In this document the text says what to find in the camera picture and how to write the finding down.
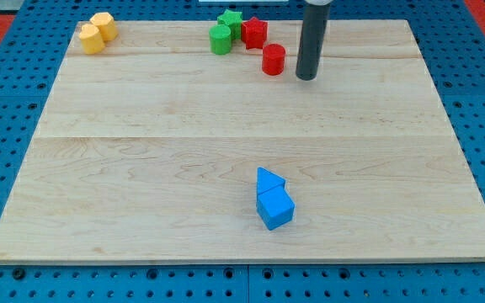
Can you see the green cylinder block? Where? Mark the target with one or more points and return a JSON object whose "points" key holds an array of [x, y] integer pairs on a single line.
{"points": [[220, 39]]}

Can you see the green star block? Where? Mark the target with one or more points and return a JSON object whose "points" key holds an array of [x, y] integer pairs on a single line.
{"points": [[234, 20]]}

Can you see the yellow hexagon block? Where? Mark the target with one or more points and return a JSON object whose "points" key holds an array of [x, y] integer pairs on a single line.
{"points": [[106, 24]]}

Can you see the light wooden board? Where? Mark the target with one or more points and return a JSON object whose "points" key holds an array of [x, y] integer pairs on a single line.
{"points": [[147, 153]]}

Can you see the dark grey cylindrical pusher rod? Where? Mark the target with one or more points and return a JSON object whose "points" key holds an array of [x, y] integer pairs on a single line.
{"points": [[314, 24]]}

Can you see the yellow heart block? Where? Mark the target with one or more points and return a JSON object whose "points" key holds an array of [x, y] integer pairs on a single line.
{"points": [[91, 39]]}

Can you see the blue triangle block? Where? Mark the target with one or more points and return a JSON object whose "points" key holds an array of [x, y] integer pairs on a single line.
{"points": [[267, 180]]}

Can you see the red cylinder block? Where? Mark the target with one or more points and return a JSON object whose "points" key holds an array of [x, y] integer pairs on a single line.
{"points": [[273, 61]]}

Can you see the blue cube block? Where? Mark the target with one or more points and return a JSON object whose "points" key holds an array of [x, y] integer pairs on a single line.
{"points": [[275, 207]]}

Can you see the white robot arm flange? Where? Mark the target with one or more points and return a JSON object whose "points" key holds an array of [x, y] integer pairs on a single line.
{"points": [[319, 2]]}

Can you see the red star block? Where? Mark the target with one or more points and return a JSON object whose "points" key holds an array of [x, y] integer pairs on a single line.
{"points": [[254, 33]]}

